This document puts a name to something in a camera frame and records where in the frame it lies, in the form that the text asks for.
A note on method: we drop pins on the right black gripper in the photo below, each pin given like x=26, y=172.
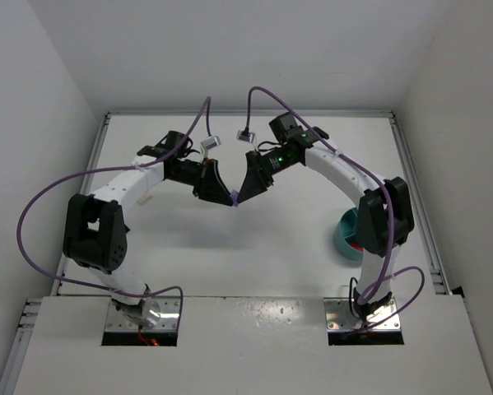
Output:
x=258, y=171

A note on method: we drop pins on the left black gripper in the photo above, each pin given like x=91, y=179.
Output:
x=203, y=178

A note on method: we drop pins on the purple lego brick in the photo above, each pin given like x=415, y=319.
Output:
x=234, y=195

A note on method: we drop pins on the cream lego brick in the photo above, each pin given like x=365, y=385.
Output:
x=144, y=200

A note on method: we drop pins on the large red lego brick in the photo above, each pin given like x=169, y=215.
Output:
x=356, y=247

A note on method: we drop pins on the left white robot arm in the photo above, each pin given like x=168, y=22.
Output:
x=95, y=235

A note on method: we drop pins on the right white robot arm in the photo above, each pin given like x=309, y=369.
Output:
x=384, y=210

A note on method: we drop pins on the teal divided round container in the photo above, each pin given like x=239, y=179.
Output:
x=345, y=234

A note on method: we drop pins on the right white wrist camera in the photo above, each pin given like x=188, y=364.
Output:
x=248, y=137

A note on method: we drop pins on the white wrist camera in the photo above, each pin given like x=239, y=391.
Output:
x=248, y=137
x=208, y=144

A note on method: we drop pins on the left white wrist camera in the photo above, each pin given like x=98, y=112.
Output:
x=208, y=144

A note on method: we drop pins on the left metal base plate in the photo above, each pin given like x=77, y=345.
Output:
x=152, y=315

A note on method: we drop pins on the metal base plate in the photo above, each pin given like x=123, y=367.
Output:
x=152, y=315
x=340, y=320

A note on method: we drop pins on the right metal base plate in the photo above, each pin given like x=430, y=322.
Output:
x=340, y=320

